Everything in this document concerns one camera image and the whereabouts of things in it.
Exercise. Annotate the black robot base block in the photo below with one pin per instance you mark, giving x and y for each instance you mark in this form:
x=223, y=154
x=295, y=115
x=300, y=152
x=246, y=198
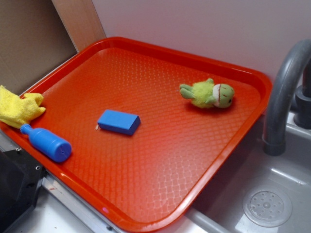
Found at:
x=20, y=181

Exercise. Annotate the yellow cloth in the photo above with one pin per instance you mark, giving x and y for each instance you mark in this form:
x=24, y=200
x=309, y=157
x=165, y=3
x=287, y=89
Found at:
x=16, y=111

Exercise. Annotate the red plastic tray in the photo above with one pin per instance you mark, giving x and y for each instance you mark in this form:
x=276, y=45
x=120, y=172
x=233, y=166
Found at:
x=145, y=181

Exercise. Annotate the blue rectangular block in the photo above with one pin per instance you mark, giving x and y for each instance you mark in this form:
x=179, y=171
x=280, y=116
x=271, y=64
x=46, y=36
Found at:
x=119, y=122

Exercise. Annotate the green plush frog toy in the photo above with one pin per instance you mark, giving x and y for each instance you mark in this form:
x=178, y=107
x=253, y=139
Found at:
x=207, y=94

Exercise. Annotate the blue plastic bottle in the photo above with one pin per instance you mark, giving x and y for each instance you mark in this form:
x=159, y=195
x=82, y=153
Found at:
x=51, y=145

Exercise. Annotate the grey curved faucet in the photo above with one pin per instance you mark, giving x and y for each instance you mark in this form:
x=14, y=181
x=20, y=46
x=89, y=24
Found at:
x=288, y=79

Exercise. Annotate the grey toy sink basin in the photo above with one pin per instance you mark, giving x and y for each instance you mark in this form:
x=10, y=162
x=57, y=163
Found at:
x=218, y=209

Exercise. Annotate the light wooden board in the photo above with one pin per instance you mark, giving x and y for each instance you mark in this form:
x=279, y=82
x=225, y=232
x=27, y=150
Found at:
x=81, y=22

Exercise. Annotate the round sink drain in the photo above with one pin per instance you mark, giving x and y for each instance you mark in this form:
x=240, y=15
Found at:
x=267, y=206

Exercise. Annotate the brown cardboard panel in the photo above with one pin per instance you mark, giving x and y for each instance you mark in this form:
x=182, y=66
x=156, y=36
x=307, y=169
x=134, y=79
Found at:
x=33, y=42

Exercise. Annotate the black faucet handle knob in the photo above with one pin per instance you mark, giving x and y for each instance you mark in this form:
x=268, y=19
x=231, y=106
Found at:
x=303, y=100

